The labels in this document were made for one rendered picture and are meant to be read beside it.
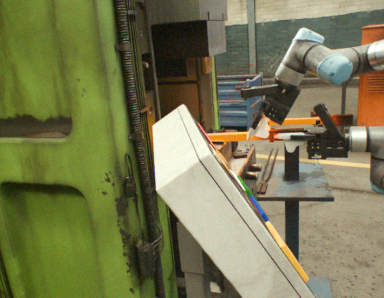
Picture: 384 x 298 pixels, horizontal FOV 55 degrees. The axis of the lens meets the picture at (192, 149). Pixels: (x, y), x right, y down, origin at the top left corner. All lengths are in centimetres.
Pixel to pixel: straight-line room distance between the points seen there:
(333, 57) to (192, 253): 62
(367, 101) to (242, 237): 424
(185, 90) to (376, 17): 738
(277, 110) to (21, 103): 70
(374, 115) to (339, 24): 429
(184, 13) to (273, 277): 70
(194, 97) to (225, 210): 102
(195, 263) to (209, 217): 23
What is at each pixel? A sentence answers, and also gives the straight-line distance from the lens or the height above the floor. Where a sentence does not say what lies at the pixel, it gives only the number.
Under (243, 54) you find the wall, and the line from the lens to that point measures 929.
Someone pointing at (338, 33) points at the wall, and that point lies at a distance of 871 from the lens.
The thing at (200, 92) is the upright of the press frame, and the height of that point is 112.
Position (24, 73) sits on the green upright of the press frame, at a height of 128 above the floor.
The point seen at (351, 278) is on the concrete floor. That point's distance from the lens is 230.
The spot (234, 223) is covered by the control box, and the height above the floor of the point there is 110.
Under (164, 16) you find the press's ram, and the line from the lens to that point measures 103.
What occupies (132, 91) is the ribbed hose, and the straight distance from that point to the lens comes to 88.
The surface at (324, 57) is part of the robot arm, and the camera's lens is 103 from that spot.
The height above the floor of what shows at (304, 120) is 95.
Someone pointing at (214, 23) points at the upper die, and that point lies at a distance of 112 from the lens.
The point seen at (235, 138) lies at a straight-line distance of 119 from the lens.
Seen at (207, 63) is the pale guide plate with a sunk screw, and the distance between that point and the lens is 144.
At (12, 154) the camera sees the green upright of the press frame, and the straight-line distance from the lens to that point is 103.
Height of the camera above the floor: 133
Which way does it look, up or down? 17 degrees down
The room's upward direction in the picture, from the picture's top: 5 degrees counter-clockwise
